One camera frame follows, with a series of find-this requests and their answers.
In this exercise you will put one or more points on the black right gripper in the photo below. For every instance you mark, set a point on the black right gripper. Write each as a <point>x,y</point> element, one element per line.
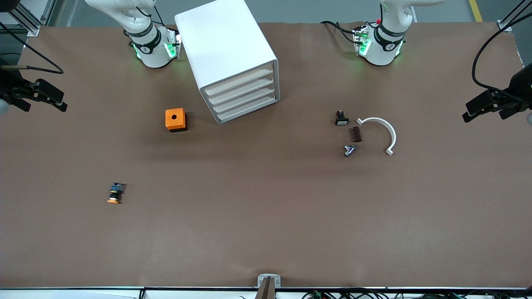
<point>12,89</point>

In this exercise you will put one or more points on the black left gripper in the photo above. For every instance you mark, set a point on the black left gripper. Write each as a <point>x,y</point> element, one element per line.
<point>516,96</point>

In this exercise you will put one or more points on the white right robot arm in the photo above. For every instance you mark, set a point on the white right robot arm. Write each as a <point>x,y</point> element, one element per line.
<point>153,54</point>

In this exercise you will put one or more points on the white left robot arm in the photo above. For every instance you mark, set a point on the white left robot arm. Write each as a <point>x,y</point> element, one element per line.
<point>380,54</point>

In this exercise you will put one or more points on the orange push button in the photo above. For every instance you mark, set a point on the orange push button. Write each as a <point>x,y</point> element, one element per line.
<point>115,193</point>

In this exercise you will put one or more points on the orange box with hole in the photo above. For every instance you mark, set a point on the orange box with hole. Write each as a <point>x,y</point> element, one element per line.
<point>174,118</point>

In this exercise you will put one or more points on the small brown block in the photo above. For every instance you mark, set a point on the small brown block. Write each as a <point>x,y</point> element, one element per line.
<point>356,134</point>

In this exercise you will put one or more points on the silver metal connector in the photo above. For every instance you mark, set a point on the silver metal connector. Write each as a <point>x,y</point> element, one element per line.
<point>349,150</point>

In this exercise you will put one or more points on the brown table cover sheet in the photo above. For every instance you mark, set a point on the brown table cover sheet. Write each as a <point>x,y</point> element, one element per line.
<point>266,207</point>

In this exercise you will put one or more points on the aluminium frame post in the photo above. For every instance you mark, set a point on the aluminium frame post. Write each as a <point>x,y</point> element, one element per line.
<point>504,26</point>
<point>33,30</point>

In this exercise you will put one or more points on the white curved bracket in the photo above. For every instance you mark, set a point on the white curved bracket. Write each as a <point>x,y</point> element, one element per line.
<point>393,137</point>

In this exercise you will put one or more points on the black white switch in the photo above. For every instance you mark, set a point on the black white switch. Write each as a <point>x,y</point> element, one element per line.
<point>341,121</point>

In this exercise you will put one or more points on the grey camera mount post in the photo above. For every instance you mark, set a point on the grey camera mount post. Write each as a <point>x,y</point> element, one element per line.
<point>269,290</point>

